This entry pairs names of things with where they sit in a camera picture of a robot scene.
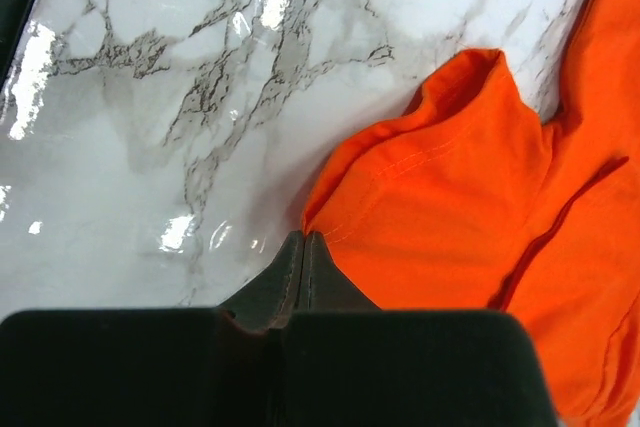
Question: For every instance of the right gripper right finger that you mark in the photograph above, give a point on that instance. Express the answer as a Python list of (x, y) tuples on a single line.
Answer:
[(323, 286)]

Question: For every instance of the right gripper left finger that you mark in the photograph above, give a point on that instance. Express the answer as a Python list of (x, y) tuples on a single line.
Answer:
[(268, 300)]

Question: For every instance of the orange t shirt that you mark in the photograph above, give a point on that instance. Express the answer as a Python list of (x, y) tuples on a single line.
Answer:
[(471, 201)]

